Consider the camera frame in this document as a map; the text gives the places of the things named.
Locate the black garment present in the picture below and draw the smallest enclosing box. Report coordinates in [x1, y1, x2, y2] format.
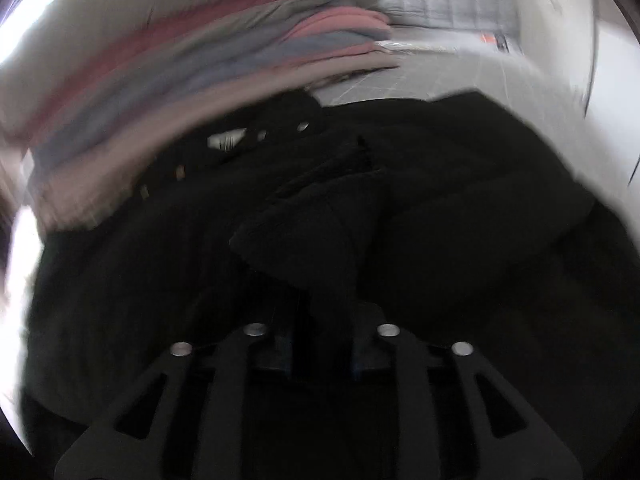
[21, 91, 639, 479]

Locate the beige folded garment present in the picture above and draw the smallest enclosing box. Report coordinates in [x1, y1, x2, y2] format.
[32, 50, 398, 235]

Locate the grey-blue folded garment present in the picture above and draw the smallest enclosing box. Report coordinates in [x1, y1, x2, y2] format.
[27, 0, 390, 174]

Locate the pink folded garment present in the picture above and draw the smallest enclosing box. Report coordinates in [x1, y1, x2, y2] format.
[14, 0, 392, 137]

